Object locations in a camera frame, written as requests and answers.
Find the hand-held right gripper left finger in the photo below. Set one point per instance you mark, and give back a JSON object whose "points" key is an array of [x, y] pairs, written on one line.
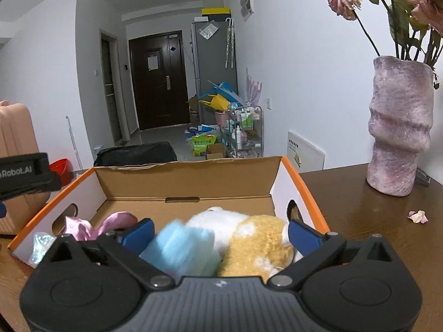
{"points": [[138, 237]]}

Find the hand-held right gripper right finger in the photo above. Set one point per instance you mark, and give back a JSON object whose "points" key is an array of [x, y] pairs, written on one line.
{"points": [[304, 237]]}

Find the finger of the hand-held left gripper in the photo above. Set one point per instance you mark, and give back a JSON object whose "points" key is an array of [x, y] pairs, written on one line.
{"points": [[2, 210]]}

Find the light blue fluffy cloth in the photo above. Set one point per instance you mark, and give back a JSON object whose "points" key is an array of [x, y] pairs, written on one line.
{"points": [[180, 249]]}

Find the white and yellow plush toy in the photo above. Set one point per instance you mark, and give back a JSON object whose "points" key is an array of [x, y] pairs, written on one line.
{"points": [[256, 242]]}

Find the pink satin scrunchie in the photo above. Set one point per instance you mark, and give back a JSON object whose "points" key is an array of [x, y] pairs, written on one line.
{"points": [[83, 228]]}

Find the red cardboard box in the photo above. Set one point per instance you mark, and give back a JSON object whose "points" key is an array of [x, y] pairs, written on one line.
{"points": [[187, 183]]}

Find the red plastic bucket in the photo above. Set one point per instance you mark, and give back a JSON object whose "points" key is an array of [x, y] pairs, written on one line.
{"points": [[61, 171]]}

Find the pink ribbed suitcase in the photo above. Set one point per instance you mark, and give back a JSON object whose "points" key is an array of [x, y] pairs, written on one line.
{"points": [[17, 131]]}

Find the white mop pole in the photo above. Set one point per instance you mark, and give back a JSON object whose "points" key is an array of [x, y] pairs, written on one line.
{"points": [[73, 141]]}

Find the black floor bag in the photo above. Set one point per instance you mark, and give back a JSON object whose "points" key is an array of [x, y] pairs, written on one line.
{"points": [[135, 154]]}

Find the white leaning board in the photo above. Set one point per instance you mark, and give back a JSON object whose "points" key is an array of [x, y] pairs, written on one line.
{"points": [[306, 150]]}

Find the green printed bag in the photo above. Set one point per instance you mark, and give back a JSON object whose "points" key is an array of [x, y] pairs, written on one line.
{"points": [[204, 144]]}

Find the small brown carton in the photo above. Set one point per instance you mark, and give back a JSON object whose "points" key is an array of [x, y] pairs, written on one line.
{"points": [[216, 151]]}

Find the fallen pink petal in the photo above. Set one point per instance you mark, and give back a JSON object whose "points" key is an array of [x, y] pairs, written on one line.
{"points": [[418, 216]]}

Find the metal storage cart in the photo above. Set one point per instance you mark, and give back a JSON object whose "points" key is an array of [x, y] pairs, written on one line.
{"points": [[245, 131]]}

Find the eyeglasses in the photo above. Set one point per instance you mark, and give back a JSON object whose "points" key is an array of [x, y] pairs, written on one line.
{"points": [[423, 176]]}

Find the purple textured vase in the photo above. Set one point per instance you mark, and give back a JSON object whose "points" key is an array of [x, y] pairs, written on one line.
{"points": [[398, 128]]}

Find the pink plastic bucket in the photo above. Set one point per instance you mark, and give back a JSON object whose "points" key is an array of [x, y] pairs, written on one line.
{"points": [[222, 117]]}

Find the dark brown entrance door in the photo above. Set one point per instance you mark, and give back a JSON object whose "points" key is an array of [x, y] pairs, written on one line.
{"points": [[155, 83]]}

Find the pile of blue yellow bags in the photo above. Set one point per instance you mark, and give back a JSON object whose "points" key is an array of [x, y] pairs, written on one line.
{"points": [[218, 96]]}

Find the grey refrigerator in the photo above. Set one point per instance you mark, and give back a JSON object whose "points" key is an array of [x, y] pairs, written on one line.
{"points": [[214, 62]]}

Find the folded hanging umbrella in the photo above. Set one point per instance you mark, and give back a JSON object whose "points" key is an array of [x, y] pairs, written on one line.
{"points": [[229, 41]]}

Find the yellow and black box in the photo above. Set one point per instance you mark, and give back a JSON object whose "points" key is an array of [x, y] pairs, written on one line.
{"points": [[216, 13]]}

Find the dried pink roses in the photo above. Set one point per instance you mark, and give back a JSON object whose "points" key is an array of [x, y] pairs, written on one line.
{"points": [[415, 7]]}

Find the side doorway frame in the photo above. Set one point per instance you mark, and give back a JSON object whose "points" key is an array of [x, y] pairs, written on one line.
{"points": [[110, 90]]}

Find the purple feather wall decor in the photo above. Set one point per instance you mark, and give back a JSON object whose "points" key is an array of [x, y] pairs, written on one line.
{"points": [[254, 88]]}

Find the white wall panel box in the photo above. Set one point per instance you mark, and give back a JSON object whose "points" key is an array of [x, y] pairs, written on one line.
{"points": [[246, 1]]}

